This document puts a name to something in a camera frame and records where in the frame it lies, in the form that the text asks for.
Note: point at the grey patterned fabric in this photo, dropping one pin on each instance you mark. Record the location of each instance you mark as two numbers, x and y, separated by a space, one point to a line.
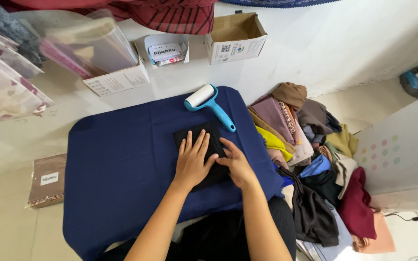
9 25

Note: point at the person's left hand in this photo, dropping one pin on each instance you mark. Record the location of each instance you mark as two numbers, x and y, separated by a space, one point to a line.
191 166

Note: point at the packaged brown fabric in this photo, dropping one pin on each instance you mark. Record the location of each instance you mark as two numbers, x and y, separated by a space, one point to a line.
47 181

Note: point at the white box of plastic bags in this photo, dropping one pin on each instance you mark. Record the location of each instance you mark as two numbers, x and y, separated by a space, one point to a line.
120 81

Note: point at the red striped fabric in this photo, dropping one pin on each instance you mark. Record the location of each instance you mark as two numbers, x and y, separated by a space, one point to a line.
158 14

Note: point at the stack of clear plastic bags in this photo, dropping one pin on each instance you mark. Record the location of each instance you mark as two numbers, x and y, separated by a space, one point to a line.
93 45

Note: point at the open brown cardboard box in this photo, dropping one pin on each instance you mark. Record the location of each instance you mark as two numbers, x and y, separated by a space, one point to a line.
236 40

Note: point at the person's right hand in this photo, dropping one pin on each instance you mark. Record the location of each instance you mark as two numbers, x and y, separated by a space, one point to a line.
240 168

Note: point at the white dotted storage box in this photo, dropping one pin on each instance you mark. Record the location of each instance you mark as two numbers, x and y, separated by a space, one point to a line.
401 156

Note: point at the white label cards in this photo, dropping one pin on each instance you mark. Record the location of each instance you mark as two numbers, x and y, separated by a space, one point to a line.
164 52

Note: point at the navy blue table cloth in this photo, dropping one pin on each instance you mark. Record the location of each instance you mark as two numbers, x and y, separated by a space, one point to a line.
122 163

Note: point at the stack of packaged floral fabrics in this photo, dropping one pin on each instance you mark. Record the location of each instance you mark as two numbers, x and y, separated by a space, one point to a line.
2 83

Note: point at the blue lint roller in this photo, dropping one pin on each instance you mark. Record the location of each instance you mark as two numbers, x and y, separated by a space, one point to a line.
212 105

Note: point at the heap of coloured cloths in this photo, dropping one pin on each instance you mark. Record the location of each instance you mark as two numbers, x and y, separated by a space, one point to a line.
314 174

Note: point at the black cloth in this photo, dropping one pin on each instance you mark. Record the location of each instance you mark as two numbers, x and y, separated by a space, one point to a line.
214 141

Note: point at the small white open box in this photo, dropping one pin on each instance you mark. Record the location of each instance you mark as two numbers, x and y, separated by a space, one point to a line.
165 41

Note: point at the person's black clothing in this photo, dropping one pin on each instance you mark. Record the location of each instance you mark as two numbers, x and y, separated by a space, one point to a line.
220 235

